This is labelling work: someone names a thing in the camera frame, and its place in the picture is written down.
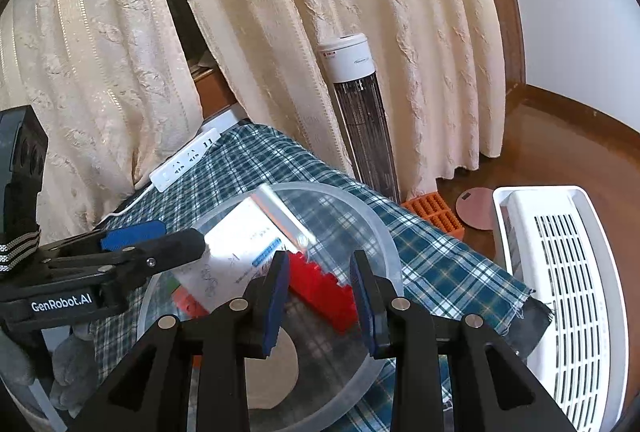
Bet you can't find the clear plastic basin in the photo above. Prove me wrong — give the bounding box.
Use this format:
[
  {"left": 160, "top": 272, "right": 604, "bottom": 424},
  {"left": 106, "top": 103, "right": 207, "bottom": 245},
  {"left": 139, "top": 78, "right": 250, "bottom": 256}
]
[{"left": 136, "top": 182, "right": 402, "bottom": 424}]

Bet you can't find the white vented appliance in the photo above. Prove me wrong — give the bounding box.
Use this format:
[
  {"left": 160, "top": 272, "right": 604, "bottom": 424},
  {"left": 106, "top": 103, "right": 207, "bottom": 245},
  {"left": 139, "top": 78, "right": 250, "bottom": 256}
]
[{"left": 492, "top": 184, "right": 629, "bottom": 419}]

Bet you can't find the orange ridged plastic object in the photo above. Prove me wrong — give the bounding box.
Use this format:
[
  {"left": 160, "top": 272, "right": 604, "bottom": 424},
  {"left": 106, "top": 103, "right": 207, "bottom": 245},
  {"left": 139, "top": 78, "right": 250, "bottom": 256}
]
[{"left": 401, "top": 191, "right": 467, "bottom": 239}]

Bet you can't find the white power cable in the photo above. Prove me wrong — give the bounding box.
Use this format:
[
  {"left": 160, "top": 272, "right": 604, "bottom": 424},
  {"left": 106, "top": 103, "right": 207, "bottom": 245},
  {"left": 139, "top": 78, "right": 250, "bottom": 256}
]
[{"left": 101, "top": 182, "right": 157, "bottom": 224}]

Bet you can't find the person's left hand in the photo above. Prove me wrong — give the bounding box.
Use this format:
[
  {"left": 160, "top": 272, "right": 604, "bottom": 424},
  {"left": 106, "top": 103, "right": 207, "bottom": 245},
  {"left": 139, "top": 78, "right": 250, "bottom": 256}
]
[{"left": 49, "top": 325, "right": 99, "bottom": 419}]

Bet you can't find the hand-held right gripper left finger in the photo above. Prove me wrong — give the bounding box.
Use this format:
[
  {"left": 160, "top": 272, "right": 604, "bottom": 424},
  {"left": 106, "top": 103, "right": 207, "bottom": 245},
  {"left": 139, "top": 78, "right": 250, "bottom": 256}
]
[{"left": 67, "top": 252, "right": 292, "bottom": 432}]

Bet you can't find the cream patterned curtain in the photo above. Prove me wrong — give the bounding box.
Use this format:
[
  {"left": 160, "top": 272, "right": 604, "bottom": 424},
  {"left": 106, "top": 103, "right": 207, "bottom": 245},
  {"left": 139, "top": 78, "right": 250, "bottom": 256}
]
[
  {"left": 0, "top": 0, "right": 205, "bottom": 249},
  {"left": 150, "top": 0, "right": 509, "bottom": 194}
]

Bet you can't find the dark wooden door frame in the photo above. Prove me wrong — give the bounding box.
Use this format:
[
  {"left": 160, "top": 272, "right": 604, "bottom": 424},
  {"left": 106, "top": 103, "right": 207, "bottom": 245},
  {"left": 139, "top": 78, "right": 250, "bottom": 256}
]
[{"left": 467, "top": 0, "right": 527, "bottom": 89}]

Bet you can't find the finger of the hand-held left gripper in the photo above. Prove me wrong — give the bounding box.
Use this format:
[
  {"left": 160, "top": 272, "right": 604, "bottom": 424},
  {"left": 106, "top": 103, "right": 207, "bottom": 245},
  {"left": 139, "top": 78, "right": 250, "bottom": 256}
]
[
  {"left": 37, "top": 219, "right": 167, "bottom": 265},
  {"left": 42, "top": 227, "right": 207, "bottom": 288}
]

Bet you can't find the orange toy brick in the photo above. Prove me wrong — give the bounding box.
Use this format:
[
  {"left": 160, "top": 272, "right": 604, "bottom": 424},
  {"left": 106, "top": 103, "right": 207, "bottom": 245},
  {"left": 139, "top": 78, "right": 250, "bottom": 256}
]
[{"left": 172, "top": 289, "right": 209, "bottom": 319}]

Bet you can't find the pink round disc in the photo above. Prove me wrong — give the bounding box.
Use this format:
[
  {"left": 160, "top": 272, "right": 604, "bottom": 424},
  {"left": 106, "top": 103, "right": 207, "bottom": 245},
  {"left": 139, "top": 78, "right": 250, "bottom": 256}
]
[{"left": 455, "top": 186, "right": 502, "bottom": 233}]

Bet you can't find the white tower heater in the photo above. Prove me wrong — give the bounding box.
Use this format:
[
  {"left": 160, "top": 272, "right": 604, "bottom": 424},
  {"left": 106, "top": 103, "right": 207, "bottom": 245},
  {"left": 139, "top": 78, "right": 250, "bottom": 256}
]
[{"left": 319, "top": 33, "right": 402, "bottom": 204}]

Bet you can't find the blue green plaid tablecloth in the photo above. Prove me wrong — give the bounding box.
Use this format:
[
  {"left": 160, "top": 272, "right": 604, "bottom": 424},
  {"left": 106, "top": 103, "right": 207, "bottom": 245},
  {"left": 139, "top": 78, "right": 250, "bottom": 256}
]
[{"left": 92, "top": 122, "right": 533, "bottom": 432}]

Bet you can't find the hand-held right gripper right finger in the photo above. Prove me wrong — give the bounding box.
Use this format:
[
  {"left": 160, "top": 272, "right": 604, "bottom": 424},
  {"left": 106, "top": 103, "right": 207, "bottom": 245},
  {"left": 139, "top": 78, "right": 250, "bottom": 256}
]
[{"left": 349, "top": 250, "right": 577, "bottom": 432}]

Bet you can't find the white power strip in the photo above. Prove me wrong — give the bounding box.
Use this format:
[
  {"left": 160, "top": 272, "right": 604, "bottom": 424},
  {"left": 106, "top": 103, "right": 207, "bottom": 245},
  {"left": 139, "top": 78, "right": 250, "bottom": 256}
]
[{"left": 149, "top": 127, "right": 222, "bottom": 194}]

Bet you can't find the small white plate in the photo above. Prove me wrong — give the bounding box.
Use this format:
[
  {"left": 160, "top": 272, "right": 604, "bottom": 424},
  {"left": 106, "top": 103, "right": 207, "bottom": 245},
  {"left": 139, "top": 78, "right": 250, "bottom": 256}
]
[{"left": 245, "top": 327, "right": 301, "bottom": 410}]

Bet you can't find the white medicine box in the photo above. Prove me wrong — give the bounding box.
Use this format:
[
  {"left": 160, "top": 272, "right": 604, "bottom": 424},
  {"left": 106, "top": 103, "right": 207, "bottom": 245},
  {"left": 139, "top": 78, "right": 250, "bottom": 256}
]
[{"left": 177, "top": 184, "right": 317, "bottom": 313}]

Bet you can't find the red toy brick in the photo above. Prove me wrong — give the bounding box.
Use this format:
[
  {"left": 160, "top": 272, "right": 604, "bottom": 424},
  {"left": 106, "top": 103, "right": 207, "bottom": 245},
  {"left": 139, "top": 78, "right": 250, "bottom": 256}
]
[{"left": 289, "top": 254, "right": 359, "bottom": 333}]

